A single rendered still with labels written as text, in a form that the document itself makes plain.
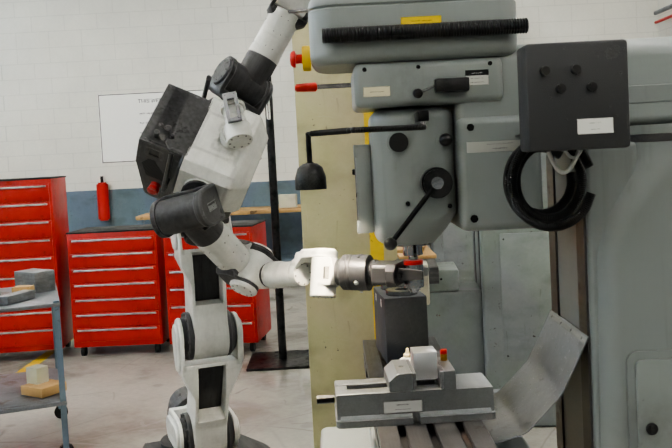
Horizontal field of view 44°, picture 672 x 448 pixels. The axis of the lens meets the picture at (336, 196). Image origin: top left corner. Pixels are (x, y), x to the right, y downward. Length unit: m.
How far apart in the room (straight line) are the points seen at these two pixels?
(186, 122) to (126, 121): 9.13
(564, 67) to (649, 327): 0.62
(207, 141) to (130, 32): 9.27
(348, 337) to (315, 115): 1.01
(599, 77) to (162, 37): 9.85
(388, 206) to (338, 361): 1.99
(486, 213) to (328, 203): 1.88
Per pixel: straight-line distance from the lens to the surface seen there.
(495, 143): 1.90
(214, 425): 2.64
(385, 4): 1.89
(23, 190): 6.99
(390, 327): 2.33
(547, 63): 1.67
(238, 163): 2.14
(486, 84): 1.90
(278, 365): 6.14
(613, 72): 1.71
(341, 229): 3.72
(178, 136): 2.15
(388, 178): 1.89
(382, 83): 1.87
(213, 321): 2.48
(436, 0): 1.90
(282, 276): 2.15
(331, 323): 3.78
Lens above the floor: 1.53
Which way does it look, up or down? 3 degrees down
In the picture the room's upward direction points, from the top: 3 degrees counter-clockwise
